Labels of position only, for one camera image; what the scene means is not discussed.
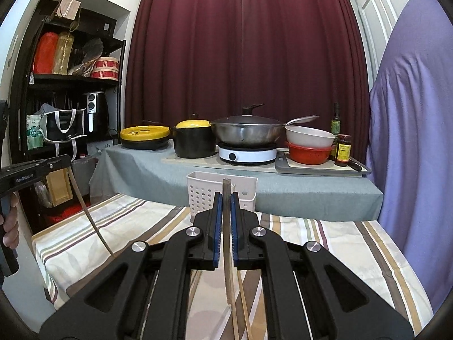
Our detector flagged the wooden chopstick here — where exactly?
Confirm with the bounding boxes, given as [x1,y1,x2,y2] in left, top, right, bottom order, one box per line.
[230,269,240,340]
[236,270,253,340]

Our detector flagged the wooden chopstick gripper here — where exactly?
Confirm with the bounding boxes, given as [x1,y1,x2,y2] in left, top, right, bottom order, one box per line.
[222,178,233,305]
[67,166,116,258]

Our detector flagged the person's left hand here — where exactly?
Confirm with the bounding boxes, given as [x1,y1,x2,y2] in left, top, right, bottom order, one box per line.
[0,194,19,249]

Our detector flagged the green packet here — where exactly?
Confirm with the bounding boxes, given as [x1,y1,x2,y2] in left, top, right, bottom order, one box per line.
[26,114,44,150]

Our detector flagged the black white tote bag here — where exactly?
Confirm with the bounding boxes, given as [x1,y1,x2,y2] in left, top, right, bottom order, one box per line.
[39,104,87,161]

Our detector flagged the striped tablecloth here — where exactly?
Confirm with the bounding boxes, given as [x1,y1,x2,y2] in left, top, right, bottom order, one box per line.
[31,194,433,339]

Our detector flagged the black shelf unit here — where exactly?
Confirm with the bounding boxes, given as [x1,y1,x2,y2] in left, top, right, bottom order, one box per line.
[8,0,127,234]

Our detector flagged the black air fryer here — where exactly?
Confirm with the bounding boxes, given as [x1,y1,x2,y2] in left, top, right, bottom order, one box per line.
[84,91,109,137]

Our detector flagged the grey-green table cover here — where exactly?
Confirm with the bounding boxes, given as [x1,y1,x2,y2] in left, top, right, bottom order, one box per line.
[90,145,383,221]

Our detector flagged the white perforated utensil holder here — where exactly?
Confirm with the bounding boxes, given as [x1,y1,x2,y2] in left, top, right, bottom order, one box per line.
[187,171,258,222]

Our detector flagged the grey tray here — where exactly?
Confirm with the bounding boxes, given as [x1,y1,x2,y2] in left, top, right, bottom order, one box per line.
[275,151,372,177]

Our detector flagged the red package on shelf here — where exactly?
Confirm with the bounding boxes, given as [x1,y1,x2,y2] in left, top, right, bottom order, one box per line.
[33,32,58,74]

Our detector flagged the red colander bowl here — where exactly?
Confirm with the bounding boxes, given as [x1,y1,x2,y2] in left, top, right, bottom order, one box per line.
[287,142,333,165]

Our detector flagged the yellow electric griddle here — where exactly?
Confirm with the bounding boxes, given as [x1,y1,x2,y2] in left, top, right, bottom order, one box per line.
[120,125,170,150]

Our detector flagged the red striped round boxes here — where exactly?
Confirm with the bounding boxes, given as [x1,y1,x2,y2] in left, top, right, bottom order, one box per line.
[91,57,120,81]

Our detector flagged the sauce jar yellow label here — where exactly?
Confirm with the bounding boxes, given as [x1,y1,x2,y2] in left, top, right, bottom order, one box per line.
[335,133,352,167]

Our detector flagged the yellowish package on shelf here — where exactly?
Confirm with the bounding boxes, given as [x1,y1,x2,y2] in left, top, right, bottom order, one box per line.
[52,31,74,75]

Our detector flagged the white induction cooker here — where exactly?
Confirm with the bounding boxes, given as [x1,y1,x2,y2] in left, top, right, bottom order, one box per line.
[218,142,277,164]

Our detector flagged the white bowl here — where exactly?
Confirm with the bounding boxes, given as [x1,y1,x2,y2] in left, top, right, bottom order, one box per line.
[285,125,336,148]

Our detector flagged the black pot yellow lid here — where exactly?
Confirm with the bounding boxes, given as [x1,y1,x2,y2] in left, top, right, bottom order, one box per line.
[171,114,217,159]

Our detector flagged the dark green oil bottle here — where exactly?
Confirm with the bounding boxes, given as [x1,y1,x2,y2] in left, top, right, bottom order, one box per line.
[329,102,341,160]

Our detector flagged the purple fabric cover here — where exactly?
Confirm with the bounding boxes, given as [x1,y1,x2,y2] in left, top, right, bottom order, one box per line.
[366,0,452,309]

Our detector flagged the steel wok with lid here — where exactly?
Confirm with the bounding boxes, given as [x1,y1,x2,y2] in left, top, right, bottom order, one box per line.
[210,104,319,146]

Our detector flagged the cardboard box on shelf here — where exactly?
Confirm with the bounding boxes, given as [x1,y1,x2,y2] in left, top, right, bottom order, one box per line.
[56,0,81,21]

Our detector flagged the dark red curtain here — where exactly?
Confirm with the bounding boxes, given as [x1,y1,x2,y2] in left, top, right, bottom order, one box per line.
[124,0,370,160]

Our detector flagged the white door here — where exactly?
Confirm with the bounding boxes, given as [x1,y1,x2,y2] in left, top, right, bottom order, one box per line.
[350,0,409,88]

